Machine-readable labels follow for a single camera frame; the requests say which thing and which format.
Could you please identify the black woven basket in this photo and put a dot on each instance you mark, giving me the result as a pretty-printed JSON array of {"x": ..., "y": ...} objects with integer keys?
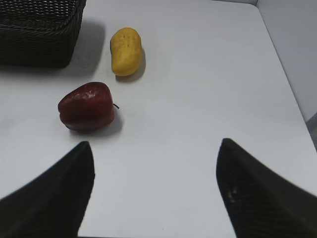
[{"x": 39, "y": 33}]

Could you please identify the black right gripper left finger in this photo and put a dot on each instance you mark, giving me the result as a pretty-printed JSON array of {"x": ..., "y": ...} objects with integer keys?
[{"x": 52, "y": 205}]

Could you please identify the yellow mango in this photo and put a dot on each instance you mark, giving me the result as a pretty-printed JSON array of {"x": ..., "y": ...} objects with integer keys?
[{"x": 126, "y": 52}]

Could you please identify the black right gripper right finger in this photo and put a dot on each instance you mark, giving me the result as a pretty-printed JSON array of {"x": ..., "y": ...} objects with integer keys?
[{"x": 259, "y": 202}]

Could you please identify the red apple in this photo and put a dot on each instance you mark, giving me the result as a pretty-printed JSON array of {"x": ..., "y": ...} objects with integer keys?
[{"x": 87, "y": 108}]

